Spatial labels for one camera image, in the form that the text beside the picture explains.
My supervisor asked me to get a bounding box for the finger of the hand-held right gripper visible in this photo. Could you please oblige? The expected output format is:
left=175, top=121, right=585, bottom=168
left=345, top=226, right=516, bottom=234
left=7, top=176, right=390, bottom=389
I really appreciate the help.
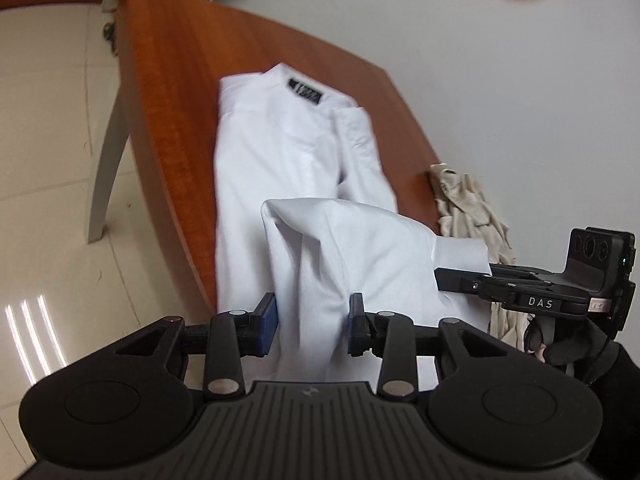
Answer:
left=434, top=262, right=552, bottom=302

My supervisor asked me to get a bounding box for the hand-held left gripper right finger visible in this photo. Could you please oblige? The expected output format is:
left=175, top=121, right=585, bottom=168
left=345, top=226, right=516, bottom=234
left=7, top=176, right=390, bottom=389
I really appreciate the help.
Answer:
left=349, top=293, right=507, bottom=402

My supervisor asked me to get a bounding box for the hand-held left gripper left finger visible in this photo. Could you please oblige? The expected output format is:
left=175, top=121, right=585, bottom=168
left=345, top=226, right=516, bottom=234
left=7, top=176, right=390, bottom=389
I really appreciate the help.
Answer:
left=115, top=291, right=278, bottom=402

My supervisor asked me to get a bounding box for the white shirt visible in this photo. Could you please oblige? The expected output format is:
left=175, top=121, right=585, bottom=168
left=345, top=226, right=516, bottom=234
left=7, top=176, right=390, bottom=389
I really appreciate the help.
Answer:
left=212, top=62, right=493, bottom=393

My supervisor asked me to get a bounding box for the person's right forearm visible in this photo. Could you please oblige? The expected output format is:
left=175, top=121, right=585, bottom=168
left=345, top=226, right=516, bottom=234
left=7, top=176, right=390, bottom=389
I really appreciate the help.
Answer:
left=575, top=342, right=640, bottom=480

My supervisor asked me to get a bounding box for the person's right hand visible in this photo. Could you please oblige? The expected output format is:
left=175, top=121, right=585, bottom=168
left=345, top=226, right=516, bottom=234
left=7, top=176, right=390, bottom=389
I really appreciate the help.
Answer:
left=526, top=316, right=621, bottom=384

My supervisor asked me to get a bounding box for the beige patterned cloth pile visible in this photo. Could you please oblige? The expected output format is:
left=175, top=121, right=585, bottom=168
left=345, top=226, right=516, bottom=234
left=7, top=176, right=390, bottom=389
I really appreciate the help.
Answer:
left=429, top=162, right=536, bottom=353

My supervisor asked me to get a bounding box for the grey table leg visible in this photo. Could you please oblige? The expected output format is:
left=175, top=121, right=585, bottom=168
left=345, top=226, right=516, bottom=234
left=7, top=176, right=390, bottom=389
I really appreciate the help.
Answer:
left=87, top=95, right=132, bottom=245

